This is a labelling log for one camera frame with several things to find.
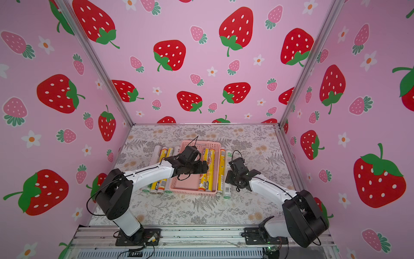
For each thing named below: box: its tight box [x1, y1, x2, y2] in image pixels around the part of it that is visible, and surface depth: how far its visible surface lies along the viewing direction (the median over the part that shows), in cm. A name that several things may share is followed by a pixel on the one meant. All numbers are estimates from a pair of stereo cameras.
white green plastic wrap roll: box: [222, 149, 233, 200], surface depth 94 cm
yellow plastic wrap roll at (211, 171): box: [207, 148, 216, 192], surface depth 94 cm
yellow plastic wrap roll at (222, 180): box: [217, 148, 226, 192], surface depth 94 cm
